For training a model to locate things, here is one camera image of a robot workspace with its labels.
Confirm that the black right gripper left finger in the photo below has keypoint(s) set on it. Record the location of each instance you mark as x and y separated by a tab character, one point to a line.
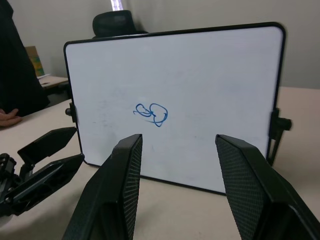
117	190

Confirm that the black mesh office chair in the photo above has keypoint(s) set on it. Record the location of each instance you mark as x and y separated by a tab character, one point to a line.
113	23

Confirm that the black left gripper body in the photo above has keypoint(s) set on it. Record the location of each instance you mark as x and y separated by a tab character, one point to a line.
8	180

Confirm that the black-framed whiteboard on stand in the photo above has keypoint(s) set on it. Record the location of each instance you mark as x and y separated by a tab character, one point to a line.
190	82

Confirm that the person in black clothing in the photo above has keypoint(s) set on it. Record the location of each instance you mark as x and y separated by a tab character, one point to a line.
17	70

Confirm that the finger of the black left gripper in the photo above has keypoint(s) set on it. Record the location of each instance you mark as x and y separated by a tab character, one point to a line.
45	185
46	146

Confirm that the brown cardboard box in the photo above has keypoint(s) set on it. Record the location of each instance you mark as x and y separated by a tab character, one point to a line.
35	60

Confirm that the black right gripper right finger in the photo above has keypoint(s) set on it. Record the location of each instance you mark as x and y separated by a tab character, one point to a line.
252	190

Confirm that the light wooden desk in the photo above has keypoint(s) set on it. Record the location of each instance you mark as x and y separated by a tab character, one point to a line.
52	82

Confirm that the person's bare hand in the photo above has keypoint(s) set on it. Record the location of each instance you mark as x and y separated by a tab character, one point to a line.
8	118

